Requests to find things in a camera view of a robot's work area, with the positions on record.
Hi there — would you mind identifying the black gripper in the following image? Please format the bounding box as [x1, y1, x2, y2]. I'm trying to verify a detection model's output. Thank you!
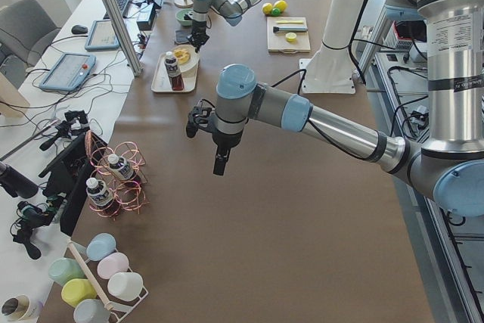
[187, 11, 209, 53]
[185, 99, 243, 176]

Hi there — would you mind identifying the light grey round plate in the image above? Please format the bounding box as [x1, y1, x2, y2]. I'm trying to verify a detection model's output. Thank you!
[172, 45, 200, 73]

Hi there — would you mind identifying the glazed twisted ring donut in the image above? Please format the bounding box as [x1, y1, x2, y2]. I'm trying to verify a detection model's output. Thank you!
[173, 48, 191, 65]

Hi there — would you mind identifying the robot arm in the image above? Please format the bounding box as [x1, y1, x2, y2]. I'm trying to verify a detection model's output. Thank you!
[187, 0, 261, 53]
[186, 0, 483, 217]

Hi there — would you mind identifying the dark tea bottle on tray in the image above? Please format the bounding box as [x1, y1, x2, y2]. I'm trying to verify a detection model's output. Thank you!
[164, 51, 185, 91]

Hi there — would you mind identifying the cream rabbit serving tray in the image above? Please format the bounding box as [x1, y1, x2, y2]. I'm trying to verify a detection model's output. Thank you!
[151, 54, 199, 93]

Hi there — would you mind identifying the white cup rack tray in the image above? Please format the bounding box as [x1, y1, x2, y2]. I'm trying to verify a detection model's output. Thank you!
[67, 241, 149, 322]

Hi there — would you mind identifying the dark grey folded cloth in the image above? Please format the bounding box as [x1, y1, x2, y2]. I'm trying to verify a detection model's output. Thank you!
[174, 28, 191, 45]

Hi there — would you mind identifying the mint green bowl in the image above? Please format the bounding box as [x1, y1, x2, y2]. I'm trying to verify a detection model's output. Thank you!
[175, 8, 193, 26]

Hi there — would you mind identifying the whole lemon front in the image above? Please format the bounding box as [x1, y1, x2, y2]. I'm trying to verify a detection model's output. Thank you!
[262, 3, 273, 14]

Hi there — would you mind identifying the whole lemon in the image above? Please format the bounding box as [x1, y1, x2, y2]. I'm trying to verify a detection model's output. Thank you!
[273, 0, 287, 13]
[262, 3, 273, 14]

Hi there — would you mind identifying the steel muddler black tip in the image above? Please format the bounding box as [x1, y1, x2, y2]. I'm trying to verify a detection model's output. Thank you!
[272, 26, 308, 33]

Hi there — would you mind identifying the green lime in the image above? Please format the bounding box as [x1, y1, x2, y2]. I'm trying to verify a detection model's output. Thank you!
[271, 8, 281, 17]

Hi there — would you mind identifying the yellow plastic knife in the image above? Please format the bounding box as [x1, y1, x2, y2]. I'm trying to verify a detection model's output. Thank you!
[275, 20, 304, 24]

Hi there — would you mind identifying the wooden cutting board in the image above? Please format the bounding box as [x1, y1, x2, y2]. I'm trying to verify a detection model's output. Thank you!
[266, 17, 311, 53]

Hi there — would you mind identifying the whole lemon rear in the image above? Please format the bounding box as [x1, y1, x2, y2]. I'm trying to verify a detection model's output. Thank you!
[273, 0, 287, 13]

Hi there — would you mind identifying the halved lemon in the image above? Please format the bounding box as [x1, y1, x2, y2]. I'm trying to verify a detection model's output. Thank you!
[285, 33, 297, 43]

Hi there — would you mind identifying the blue teach pendant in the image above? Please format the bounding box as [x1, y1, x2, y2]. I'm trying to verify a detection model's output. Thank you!
[39, 53, 96, 92]
[85, 20, 119, 51]

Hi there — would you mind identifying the tea bottle in rack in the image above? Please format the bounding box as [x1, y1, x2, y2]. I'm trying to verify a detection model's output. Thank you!
[107, 154, 136, 181]
[85, 177, 114, 209]

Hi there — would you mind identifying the black computer mouse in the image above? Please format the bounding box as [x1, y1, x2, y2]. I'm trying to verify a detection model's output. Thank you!
[71, 25, 88, 35]

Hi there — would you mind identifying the blue upturned cup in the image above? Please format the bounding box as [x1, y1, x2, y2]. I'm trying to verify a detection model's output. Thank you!
[86, 233, 116, 262]

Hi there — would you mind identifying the pink upturned cup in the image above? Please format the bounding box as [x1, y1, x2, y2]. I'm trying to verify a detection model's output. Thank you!
[97, 252, 129, 279]

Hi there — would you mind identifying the white upturned cup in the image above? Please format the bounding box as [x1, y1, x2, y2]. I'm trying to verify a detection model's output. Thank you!
[107, 272, 144, 301]

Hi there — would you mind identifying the grey office chair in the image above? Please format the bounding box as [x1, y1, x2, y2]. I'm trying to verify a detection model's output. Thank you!
[1, 0, 61, 76]

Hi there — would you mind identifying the pale green upturned cup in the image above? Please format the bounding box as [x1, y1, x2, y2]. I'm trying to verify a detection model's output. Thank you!
[48, 257, 85, 286]

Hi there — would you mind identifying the yellow upturned cup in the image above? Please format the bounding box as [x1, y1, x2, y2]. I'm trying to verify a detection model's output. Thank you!
[61, 278, 98, 308]

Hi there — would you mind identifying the grey upturned cup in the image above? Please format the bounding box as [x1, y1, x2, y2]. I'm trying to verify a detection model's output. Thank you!
[73, 299, 110, 323]

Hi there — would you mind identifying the paper cup with metal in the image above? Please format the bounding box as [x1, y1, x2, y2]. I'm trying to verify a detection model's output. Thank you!
[1, 294, 43, 322]

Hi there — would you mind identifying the aluminium frame post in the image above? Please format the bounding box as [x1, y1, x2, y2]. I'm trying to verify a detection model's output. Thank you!
[102, 0, 142, 76]

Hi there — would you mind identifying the copper wire bottle rack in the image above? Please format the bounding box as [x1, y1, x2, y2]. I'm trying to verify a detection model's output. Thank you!
[85, 131, 149, 219]

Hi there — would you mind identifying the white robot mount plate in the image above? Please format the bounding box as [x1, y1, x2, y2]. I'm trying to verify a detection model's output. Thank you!
[299, 58, 356, 95]

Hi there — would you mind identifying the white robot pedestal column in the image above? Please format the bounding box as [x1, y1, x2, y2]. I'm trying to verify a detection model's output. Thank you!
[321, 0, 365, 78]

